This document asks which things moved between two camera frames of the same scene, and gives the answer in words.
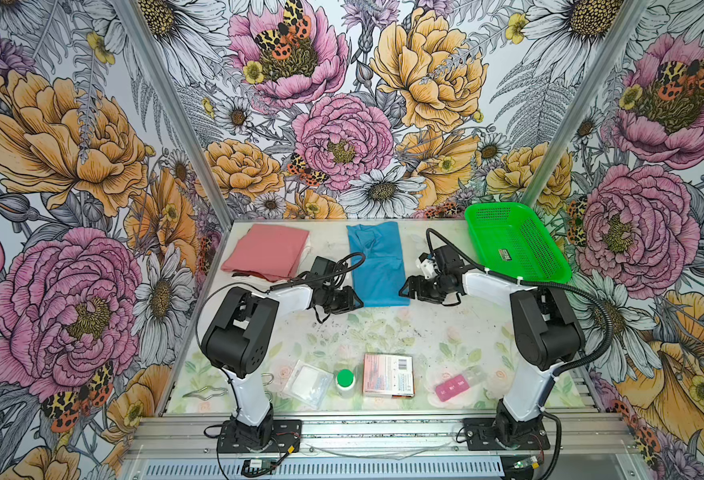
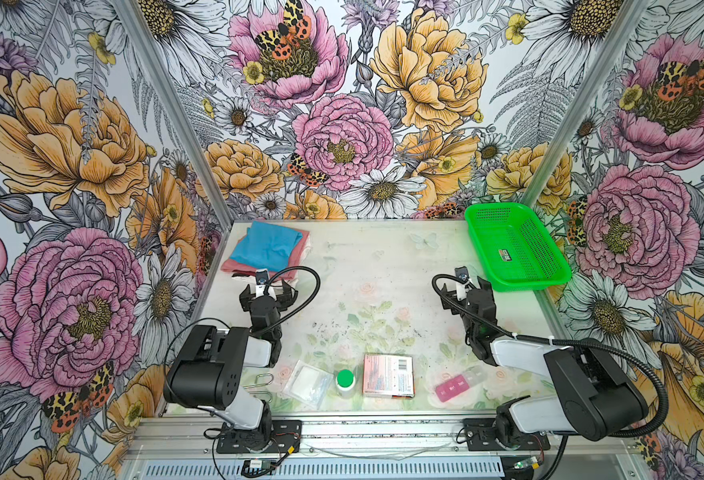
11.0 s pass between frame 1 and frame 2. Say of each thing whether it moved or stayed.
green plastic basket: stayed
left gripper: moved
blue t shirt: moved
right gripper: moved
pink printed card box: stayed
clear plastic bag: stayed
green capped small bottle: stayed
